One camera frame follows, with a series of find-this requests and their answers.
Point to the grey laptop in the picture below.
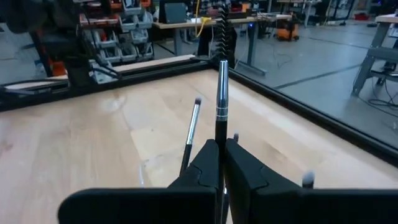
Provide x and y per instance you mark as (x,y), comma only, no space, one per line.
(174,12)

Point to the wooden top desk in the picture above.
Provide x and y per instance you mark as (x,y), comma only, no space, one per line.
(186,23)

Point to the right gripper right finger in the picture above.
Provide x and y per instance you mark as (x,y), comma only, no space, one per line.
(245,180)

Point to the orange floor machine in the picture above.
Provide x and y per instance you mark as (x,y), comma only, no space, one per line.
(287,31)

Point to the grey legged work table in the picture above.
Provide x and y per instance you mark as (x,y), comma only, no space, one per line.
(373,53)

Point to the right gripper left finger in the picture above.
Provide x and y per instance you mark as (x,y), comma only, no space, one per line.
(206,168)

